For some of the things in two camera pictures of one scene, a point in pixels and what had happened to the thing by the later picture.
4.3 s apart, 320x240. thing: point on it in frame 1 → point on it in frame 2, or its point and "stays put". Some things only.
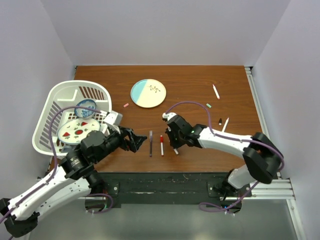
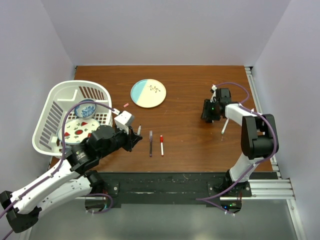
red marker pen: x=161 y=142 stays put
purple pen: x=150 y=136 stays put
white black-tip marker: x=226 y=124 stays put
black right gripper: x=174 y=145 → x=206 y=113
